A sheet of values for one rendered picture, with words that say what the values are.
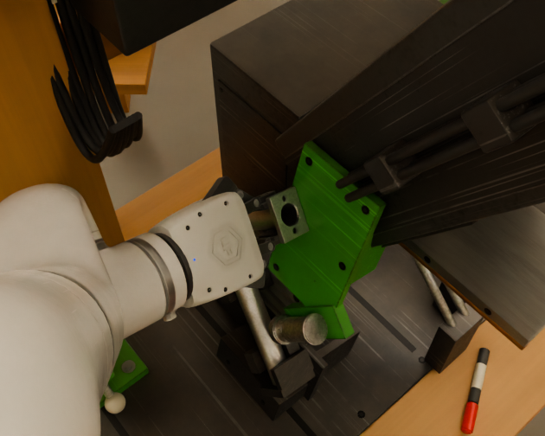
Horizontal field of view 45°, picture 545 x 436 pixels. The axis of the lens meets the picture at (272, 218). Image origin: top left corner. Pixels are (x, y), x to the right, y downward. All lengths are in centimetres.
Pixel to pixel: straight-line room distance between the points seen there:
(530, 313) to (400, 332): 27
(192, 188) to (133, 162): 125
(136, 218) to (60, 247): 68
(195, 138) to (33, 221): 198
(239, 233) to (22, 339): 47
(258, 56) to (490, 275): 40
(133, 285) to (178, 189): 60
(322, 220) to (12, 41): 38
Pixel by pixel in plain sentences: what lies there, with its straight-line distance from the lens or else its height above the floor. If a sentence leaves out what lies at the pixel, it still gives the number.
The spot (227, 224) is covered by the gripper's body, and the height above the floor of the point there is 125.
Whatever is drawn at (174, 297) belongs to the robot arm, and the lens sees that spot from 64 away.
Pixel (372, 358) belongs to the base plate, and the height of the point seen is 90.
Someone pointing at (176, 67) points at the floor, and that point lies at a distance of 277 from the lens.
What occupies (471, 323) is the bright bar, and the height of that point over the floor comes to 101.
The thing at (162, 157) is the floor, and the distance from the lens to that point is 243.
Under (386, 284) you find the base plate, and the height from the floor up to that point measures 90.
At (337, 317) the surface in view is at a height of 110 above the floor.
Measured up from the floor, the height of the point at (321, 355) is 97.
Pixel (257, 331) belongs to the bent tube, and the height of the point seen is 101.
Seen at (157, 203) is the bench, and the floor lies 88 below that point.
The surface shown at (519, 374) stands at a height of 90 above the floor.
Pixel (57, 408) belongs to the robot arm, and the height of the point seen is 159.
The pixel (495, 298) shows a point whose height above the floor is 113.
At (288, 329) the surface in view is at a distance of 82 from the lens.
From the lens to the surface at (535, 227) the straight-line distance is 89.
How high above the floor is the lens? 181
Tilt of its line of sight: 54 degrees down
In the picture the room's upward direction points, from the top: straight up
